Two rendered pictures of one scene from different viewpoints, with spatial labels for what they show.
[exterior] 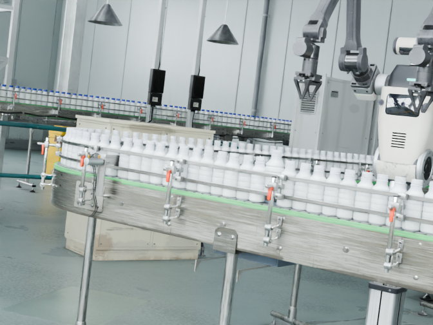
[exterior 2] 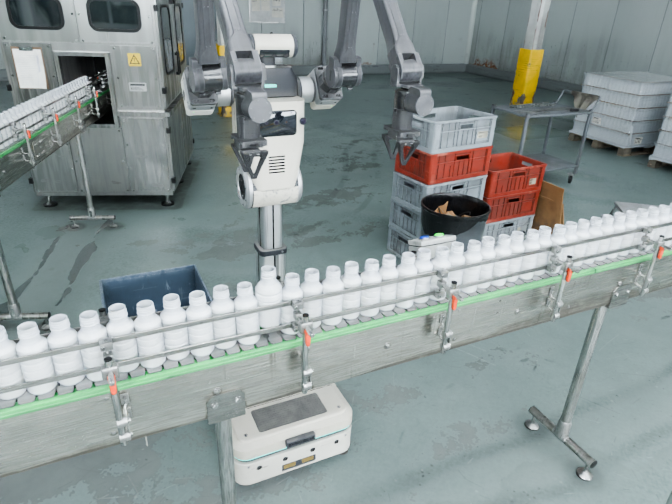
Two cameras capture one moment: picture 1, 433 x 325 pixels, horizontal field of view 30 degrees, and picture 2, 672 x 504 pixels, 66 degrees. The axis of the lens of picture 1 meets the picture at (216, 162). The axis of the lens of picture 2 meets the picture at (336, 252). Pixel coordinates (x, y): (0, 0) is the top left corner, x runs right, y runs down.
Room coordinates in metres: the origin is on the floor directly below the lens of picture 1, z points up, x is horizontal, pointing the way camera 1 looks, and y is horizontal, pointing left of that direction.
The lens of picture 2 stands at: (2.22, 0.69, 1.81)
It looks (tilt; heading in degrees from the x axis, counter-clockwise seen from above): 26 degrees down; 299
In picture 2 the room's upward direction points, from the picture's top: 3 degrees clockwise
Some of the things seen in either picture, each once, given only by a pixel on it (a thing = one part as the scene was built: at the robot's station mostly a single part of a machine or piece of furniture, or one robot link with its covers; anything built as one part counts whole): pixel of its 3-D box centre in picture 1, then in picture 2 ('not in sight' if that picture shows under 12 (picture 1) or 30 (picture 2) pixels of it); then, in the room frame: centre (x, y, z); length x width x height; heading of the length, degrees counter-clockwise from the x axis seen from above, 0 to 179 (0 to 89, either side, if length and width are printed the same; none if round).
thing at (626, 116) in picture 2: not in sight; (632, 111); (2.24, -8.21, 0.50); 1.23 x 1.05 x 1.00; 54
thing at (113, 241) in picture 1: (138, 188); not in sight; (7.23, 0.67, 0.59); 1.10 x 0.62 x 1.18; 127
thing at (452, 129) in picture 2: not in sight; (446, 128); (3.37, -2.97, 1.00); 0.61 x 0.41 x 0.22; 63
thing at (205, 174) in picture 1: (206, 171); (149, 333); (3.08, 0.03, 1.08); 0.06 x 0.06 x 0.17
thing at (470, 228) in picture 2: not in sight; (449, 248); (3.08, -2.45, 0.32); 0.45 x 0.45 x 0.64
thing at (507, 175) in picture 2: not in sight; (500, 174); (3.05, -3.61, 0.55); 0.61 x 0.41 x 0.22; 58
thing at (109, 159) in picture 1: (97, 186); not in sight; (3.28, 0.47, 0.96); 0.23 x 0.10 x 0.27; 145
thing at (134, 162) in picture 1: (136, 159); not in sight; (3.28, 0.32, 1.08); 0.06 x 0.06 x 0.17
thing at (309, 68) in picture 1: (309, 68); (248, 129); (3.03, -0.30, 1.51); 0.10 x 0.07 x 0.07; 146
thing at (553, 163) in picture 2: not in sight; (538, 139); (3.07, -5.43, 0.49); 1.05 x 0.55 x 0.99; 55
